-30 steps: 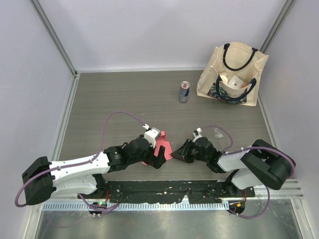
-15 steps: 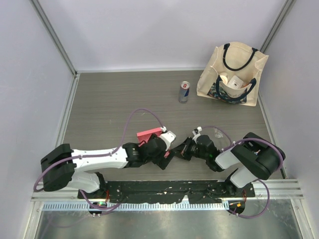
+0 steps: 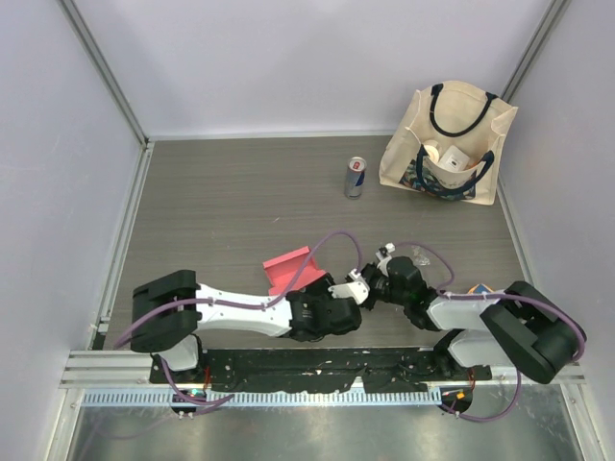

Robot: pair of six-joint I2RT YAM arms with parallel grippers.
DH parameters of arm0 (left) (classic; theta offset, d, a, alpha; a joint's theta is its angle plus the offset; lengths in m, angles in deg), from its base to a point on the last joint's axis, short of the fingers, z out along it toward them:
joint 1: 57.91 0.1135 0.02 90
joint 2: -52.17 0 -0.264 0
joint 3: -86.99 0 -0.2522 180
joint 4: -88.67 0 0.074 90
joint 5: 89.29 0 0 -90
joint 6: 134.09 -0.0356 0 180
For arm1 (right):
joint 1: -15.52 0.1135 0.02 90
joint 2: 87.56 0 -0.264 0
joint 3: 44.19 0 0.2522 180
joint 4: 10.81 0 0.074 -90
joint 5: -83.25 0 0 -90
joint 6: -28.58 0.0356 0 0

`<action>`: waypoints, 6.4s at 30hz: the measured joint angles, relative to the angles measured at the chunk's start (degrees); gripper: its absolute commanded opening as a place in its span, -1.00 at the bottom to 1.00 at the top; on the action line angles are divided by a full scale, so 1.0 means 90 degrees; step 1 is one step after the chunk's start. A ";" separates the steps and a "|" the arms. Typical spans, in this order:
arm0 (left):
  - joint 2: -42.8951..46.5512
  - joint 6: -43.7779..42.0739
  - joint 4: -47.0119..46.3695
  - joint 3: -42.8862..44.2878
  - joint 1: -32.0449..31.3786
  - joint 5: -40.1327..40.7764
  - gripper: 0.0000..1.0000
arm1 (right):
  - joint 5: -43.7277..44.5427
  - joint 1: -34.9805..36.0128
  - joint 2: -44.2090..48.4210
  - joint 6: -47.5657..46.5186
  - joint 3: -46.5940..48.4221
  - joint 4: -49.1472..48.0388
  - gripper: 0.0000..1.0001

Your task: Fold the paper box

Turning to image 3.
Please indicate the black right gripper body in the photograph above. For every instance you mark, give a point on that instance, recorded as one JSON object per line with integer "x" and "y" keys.
{"x": 381, "y": 286}

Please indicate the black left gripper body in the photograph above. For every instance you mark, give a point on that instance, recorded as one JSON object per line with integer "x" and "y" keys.
{"x": 318, "y": 290}

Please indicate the clear plastic wrapper scrap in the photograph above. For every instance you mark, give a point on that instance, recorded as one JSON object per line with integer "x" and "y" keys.
{"x": 419, "y": 257}

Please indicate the pink paper box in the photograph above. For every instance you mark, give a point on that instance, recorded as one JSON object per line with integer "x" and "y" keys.
{"x": 281, "y": 269}

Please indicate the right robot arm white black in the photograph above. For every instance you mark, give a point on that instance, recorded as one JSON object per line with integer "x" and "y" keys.
{"x": 517, "y": 327}

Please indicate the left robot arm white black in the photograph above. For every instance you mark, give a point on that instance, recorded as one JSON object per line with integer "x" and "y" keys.
{"x": 167, "y": 312}

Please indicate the orange blue small box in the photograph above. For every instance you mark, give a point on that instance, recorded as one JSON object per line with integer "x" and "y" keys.
{"x": 480, "y": 289}

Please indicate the white box in bag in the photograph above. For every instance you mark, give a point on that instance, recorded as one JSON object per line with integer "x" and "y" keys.
{"x": 454, "y": 160}

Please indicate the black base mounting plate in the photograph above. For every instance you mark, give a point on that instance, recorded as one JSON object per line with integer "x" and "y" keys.
{"x": 325, "y": 371}

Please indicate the silver blue drink can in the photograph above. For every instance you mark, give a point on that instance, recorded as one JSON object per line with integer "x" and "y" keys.
{"x": 355, "y": 176}

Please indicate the white tape roll in bag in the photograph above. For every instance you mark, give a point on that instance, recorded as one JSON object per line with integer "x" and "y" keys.
{"x": 433, "y": 150}

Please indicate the beige canvas tote bag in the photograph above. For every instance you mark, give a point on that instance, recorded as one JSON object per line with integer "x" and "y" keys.
{"x": 452, "y": 113}

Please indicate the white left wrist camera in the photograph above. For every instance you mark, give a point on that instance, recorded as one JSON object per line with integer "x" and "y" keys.
{"x": 356, "y": 288}

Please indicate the grey slotted cable duct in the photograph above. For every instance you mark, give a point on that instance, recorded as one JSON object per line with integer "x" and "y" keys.
{"x": 354, "y": 397}

